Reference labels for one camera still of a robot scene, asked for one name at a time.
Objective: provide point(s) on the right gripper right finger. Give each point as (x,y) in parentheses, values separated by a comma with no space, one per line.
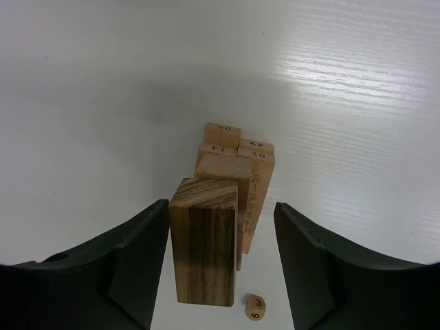
(335,283)

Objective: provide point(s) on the printed light wood block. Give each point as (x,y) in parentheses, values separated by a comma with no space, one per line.
(258,146)

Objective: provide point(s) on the dark striped wood block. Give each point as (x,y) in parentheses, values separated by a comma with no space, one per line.
(203,229)

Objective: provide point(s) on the small wooden cylinder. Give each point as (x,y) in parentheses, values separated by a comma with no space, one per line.
(255,307)

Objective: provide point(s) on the small wood block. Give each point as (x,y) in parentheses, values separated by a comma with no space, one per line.
(230,171)

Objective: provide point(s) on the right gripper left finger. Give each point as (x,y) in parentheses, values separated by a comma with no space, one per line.
(108,282)

